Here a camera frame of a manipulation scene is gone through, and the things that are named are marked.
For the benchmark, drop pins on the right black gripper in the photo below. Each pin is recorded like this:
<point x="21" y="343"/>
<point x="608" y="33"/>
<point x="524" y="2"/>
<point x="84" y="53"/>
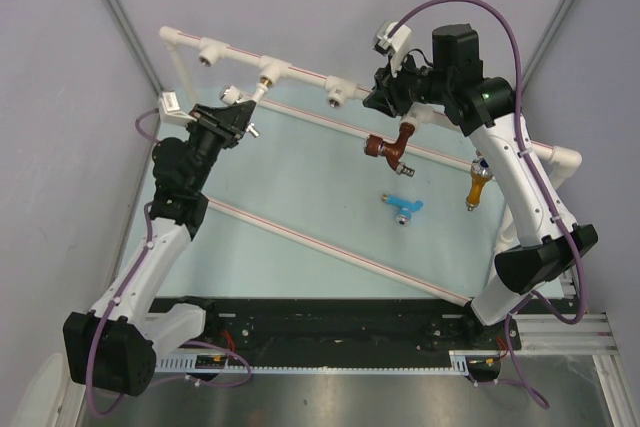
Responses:
<point x="387" y="94"/>

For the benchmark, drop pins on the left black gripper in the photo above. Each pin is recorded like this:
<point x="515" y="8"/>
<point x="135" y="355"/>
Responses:
<point x="226" y="123"/>

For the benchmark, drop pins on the white water faucet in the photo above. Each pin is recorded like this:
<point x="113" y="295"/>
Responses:
<point x="231" y="94"/>

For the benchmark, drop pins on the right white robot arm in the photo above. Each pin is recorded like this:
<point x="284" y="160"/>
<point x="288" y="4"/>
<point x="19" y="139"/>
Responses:
<point x="488" y="112"/>

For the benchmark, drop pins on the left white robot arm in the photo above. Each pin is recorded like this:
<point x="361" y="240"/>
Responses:
<point x="114" y="346"/>

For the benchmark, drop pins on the dark red water faucet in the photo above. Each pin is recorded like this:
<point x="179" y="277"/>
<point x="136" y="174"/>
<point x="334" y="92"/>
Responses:
<point x="376" y="146"/>

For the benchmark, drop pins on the amber yellow water faucet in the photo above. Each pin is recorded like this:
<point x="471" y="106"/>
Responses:
<point x="481" y="174"/>

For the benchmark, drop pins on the blue water faucet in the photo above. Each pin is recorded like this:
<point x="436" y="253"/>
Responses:
<point x="405" y="209"/>

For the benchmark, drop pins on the light green table mat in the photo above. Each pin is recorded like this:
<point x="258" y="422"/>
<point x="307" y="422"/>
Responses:
<point x="318" y="181"/>

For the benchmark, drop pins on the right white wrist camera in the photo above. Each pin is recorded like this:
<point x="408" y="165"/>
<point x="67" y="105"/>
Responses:
<point x="394" y="43"/>

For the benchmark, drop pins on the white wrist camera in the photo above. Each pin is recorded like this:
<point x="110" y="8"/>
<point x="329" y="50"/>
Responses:
<point x="394" y="43"/>
<point x="170" y="111"/>

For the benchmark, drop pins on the white PVC pipe frame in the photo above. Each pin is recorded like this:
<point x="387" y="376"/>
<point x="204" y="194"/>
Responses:
<point x="337" y="103"/>

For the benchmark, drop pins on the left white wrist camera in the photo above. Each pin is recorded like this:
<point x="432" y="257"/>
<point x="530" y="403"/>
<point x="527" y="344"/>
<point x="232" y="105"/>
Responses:
<point x="170" y="111"/>

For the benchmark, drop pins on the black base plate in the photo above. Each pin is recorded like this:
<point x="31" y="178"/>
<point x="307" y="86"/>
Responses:
<point x="370" y="334"/>

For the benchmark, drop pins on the aluminium extrusion rail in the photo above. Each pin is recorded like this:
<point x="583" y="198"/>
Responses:
<point x="543" y="335"/>

